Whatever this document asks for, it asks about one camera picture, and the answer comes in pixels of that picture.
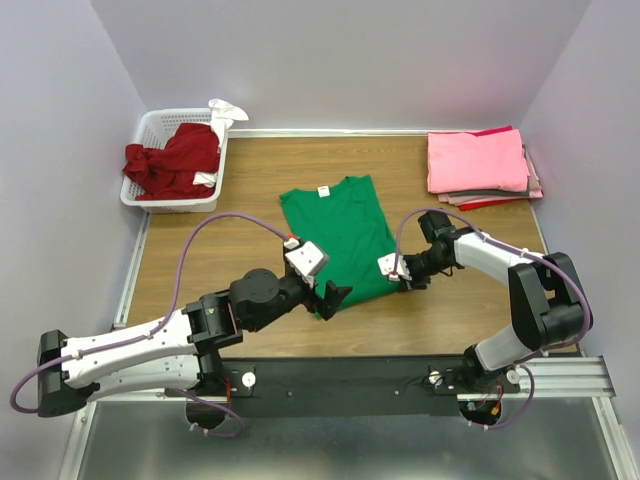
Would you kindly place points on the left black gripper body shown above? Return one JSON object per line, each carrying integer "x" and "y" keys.
{"x": 293, "y": 295}

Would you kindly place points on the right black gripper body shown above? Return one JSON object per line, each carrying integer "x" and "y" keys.
{"x": 421, "y": 266}

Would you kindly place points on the green t shirt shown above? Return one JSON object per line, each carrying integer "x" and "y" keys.
{"x": 347, "y": 223}

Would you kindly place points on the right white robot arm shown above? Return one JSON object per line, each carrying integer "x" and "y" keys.
{"x": 548, "y": 306}

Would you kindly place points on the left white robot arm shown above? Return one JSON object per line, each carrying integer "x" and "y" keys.
{"x": 73, "y": 366}

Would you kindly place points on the folded shirts stack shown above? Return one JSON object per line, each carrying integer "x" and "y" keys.
{"x": 475, "y": 199}

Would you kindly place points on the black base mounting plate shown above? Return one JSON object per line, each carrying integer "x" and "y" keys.
{"x": 347, "y": 386}

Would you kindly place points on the pink folded t shirt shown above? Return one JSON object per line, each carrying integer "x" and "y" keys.
{"x": 464, "y": 161}

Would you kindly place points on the dark red t shirt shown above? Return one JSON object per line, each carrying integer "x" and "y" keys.
{"x": 168, "y": 173}

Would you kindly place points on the white t shirt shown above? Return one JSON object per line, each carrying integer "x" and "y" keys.
{"x": 223, "y": 117}

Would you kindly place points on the white plastic laundry basket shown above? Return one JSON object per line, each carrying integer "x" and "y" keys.
{"x": 154, "y": 130}

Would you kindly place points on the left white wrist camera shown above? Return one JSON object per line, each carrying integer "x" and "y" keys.
{"x": 305, "y": 258}

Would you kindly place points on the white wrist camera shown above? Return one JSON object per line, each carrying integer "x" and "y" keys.
{"x": 305, "y": 258}
{"x": 394, "y": 268}

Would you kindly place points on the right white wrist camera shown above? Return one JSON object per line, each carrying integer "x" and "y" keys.
{"x": 394, "y": 268}

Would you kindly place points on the aluminium frame rail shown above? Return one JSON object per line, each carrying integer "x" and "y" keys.
{"x": 561, "y": 377}

